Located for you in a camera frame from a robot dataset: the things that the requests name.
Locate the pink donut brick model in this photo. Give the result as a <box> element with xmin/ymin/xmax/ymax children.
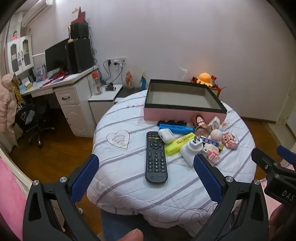
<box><xmin>222</xmin><ymin>132</ymin><xmax>239</xmax><ymax>150</ymax></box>

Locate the white cat brick model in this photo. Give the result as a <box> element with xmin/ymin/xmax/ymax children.
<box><xmin>204</xmin><ymin>144</ymin><xmax>220</xmax><ymax>163</ymax></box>

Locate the pink pig doll figure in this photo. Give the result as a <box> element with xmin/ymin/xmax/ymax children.
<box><xmin>208</xmin><ymin>121</ymin><xmax>229</xmax><ymax>142</ymax></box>

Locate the white square charger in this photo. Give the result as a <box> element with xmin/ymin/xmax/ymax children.
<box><xmin>208</xmin><ymin>117</ymin><xmax>220</xmax><ymax>132</ymax></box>

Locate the blue gold slim box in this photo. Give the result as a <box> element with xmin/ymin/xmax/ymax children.
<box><xmin>200</xmin><ymin>136</ymin><xmax>224</xmax><ymax>152</ymax></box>

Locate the rose gold metal cup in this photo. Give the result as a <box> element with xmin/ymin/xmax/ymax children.
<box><xmin>191</xmin><ymin>114</ymin><xmax>209</xmax><ymax>136</ymax></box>

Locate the white travel plug adapter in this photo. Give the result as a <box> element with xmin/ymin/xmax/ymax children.
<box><xmin>180</xmin><ymin>136</ymin><xmax>204</xmax><ymax>168</ymax></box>

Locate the yellow highlighter marker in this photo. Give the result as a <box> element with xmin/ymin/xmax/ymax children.
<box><xmin>165</xmin><ymin>133</ymin><xmax>195</xmax><ymax>156</ymax></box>

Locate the blue highlighter marker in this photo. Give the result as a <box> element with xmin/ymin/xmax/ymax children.
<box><xmin>159</xmin><ymin>123</ymin><xmax>195</xmax><ymax>135</ymax></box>

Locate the black tv remote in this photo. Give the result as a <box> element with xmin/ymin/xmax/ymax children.
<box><xmin>145</xmin><ymin>132</ymin><xmax>168</xmax><ymax>184</ymax></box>

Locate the white earbuds case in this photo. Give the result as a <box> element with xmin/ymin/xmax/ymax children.
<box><xmin>158</xmin><ymin>128</ymin><xmax>176</xmax><ymax>144</ymax></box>

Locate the black hair claw clip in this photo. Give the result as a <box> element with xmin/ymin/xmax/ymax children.
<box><xmin>157</xmin><ymin>120</ymin><xmax>187</xmax><ymax>126</ymax></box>

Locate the person's right hand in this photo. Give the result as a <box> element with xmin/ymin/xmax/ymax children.
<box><xmin>269</xmin><ymin>204</ymin><xmax>295</xmax><ymax>240</ymax></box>

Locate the person's left hand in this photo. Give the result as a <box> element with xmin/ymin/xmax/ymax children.
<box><xmin>118</xmin><ymin>229</ymin><xmax>144</xmax><ymax>241</ymax></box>

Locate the striped white table cover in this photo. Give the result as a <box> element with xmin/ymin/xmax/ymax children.
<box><xmin>86</xmin><ymin>89</ymin><xmax>257</xmax><ymax>237</ymax></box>

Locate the red toy storage box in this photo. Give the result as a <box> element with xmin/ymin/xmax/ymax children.
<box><xmin>191</xmin><ymin>77</ymin><xmax>222</xmax><ymax>97</ymax></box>

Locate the black office chair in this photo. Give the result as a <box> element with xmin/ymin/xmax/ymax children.
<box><xmin>15</xmin><ymin>97</ymin><xmax>56</xmax><ymax>149</ymax></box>

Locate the orange octopus plush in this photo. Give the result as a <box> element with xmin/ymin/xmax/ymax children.
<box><xmin>196</xmin><ymin>73</ymin><xmax>213</xmax><ymax>87</ymax></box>

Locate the pink puffer jacket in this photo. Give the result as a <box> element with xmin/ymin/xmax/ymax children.
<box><xmin>1</xmin><ymin>73</ymin><xmax>18</xmax><ymax>146</ymax></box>

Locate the white low cabinet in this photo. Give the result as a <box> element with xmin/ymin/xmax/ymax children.
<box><xmin>88</xmin><ymin>83</ymin><xmax>142</xmax><ymax>126</ymax></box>

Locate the pink box black rim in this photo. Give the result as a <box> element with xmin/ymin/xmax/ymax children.
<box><xmin>144</xmin><ymin>79</ymin><xmax>227</xmax><ymax>123</ymax></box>

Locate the white desk with drawers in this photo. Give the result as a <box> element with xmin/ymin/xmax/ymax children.
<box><xmin>21</xmin><ymin>65</ymin><xmax>98</xmax><ymax>138</ymax></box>

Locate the orange cap water bottle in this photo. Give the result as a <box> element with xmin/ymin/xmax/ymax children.
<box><xmin>92</xmin><ymin>70</ymin><xmax>102</xmax><ymax>95</ymax></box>

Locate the blue snack bag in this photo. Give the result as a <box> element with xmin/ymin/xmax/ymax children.
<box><xmin>140</xmin><ymin>74</ymin><xmax>147</xmax><ymax>91</ymax></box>

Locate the orange snack bag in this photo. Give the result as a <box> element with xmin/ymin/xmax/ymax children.
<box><xmin>125</xmin><ymin>71</ymin><xmax>133</xmax><ymax>91</ymax></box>

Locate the black computer monitor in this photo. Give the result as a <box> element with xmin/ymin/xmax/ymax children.
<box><xmin>45</xmin><ymin>39</ymin><xmax>68</xmax><ymax>72</ymax></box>

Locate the black computer tower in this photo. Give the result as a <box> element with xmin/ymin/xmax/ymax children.
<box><xmin>66</xmin><ymin>39</ymin><xmax>94</xmax><ymax>74</ymax></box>

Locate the white glass door cabinet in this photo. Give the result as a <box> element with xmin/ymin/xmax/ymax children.
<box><xmin>6</xmin><ymin>35</ymin><xmax>34</xmax><ymax>76</ymax></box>

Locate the black speaker box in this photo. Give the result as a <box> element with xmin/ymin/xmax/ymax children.
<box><xmin>69</xmin><ymin>22</ymin><xmax>89</xmax><ymax>40</ymax></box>

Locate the white air conditioner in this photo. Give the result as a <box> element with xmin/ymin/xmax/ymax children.
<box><xmin>22</xmin><ymin>0</ymin><xmax>55</xmax><ymax>27</ymax></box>

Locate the small black camera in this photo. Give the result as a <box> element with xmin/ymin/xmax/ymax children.
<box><xmin>105</xmin><ymin>83</ymin><xmax>115</xmax><ymax>91</ymax></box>

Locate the white wall power strip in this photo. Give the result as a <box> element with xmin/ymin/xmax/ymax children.
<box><xmin>106</xmin><ymin>57</ymin><xmax>126</xmax><ymax>66</ymax></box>

